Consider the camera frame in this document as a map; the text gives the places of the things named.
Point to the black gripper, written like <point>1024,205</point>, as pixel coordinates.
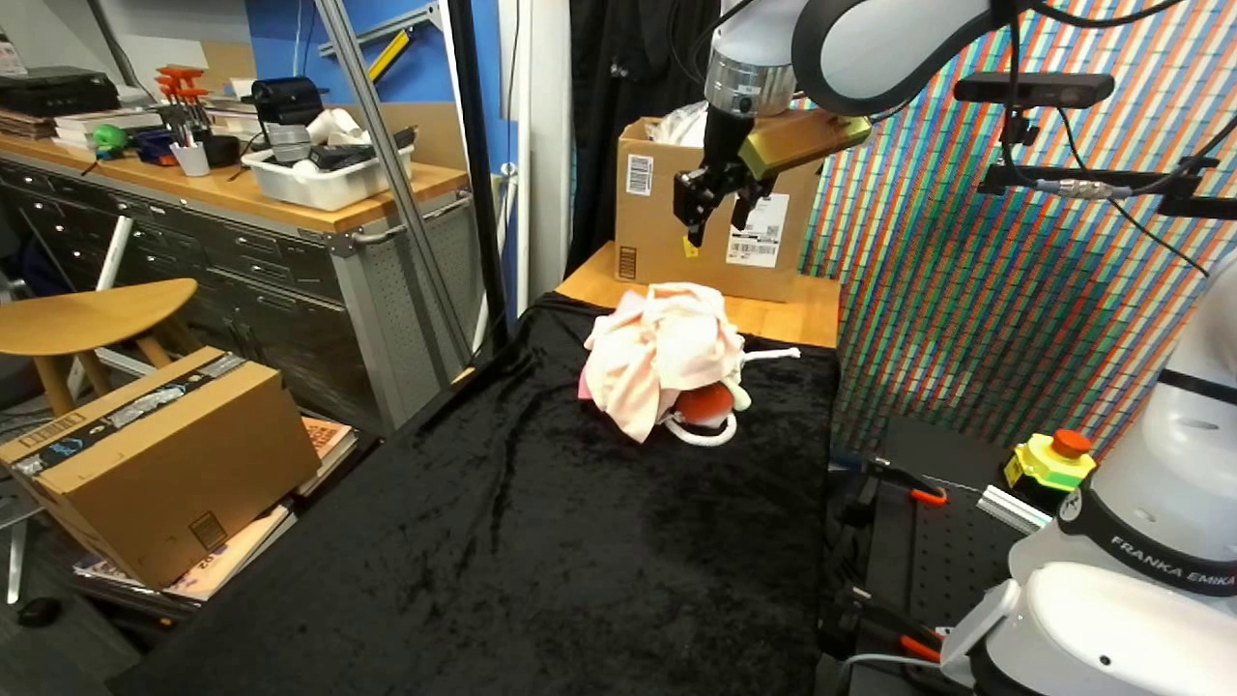
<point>721,168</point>

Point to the peach orange cloth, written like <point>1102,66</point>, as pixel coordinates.
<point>660,353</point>

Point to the red plush fruit green leaves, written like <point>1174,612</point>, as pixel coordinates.
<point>703,409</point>

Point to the white idle robot arm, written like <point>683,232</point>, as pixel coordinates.
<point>1134,565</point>

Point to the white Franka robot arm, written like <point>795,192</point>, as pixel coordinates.
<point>853,43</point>

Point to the cardboard box with shipping label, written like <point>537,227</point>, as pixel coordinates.
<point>671,218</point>

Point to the black curtain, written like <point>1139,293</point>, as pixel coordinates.
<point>632,65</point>

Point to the black vertical pole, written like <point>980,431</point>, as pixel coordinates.
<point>473,195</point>

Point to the aluminium slanted bar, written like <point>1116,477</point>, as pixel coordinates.
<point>386,157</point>

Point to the yellow hand tool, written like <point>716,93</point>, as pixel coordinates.
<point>390,57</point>

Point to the black velvet table cloth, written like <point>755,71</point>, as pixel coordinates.
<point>515,543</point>

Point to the white plastic bin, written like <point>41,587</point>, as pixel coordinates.
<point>321,178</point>

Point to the yellow red emergency stop button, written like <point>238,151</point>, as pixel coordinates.
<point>1047,463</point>

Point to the black box device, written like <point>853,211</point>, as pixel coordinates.
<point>288,101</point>

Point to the grey workbench wooden top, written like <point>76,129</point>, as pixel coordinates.
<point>256,282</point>

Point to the white cup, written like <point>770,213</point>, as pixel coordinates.
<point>191,159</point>

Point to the orange plastic object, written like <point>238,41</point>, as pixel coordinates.
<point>184,84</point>

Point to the green small object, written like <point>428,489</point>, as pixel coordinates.
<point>109,141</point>

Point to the cardboard box black tape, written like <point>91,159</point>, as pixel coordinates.
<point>156,477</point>

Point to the wooden stool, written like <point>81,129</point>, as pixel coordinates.
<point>77,313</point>

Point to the black flat case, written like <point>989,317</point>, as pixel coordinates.
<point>59,93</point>

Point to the black stereo camera bar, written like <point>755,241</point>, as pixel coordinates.
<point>1038,89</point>

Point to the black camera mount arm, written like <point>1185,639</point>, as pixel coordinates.
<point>1095,178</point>

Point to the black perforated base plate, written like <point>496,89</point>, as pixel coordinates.
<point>939,565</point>

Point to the white metal tube frame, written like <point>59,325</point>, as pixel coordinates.
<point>109,257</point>

